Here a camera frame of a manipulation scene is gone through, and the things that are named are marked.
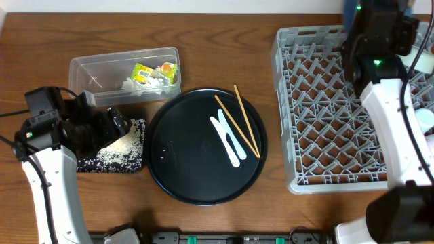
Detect yellow green snack wrapper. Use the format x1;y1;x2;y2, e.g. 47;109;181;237
130;62;178;85

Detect clear plastic waste bin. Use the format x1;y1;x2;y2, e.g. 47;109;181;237
69;47;181;106

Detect wooden chopstick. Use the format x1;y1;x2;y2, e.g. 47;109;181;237
233;85;260;158
214;95;260;158

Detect white plastic spoon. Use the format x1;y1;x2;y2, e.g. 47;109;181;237
210;117;240;168

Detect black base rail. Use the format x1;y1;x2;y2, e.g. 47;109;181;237
91;229;335;244

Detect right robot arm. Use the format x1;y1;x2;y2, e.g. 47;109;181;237
334;0;433;243

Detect light blue rice bowl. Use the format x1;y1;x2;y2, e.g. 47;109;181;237
415;108;434;134

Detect spilled rice grains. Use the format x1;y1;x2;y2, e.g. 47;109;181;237
77;119;146;173

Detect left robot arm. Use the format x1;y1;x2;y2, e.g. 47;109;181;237
14;87;132;243

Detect dark blue plate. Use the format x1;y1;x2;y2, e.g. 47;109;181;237
343;0;416;33

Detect grey dishwasher rack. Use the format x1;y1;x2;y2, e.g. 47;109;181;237
271;26;433;194

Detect round black serving tray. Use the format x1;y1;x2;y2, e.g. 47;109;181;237
143;89;268;205

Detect white tissue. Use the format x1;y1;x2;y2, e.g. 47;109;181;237
121;77;170;96

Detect black rectangular tray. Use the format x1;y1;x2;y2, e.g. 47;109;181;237
77;108;146;173

